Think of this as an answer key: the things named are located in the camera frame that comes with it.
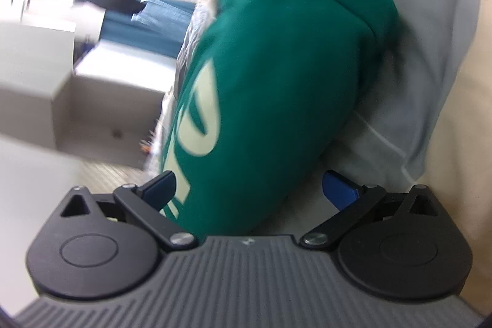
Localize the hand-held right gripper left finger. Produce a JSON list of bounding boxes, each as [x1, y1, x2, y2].
[[59, 170, 198, 252]]

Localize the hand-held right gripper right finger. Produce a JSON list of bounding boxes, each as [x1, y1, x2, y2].
[[300, 170, 439, 252]]

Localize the green hoodie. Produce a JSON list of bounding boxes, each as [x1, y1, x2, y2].
[[159, 0, 402, 236]]

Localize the white cabinet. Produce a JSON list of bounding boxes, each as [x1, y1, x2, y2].
[[0, 21, 172, 171]]

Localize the blue fabric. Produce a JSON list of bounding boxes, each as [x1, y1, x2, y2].
[[102, 0, 196, 61]]

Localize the patchwork bedspread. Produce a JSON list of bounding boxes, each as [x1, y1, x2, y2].
[[152, 0, 492, 240]]

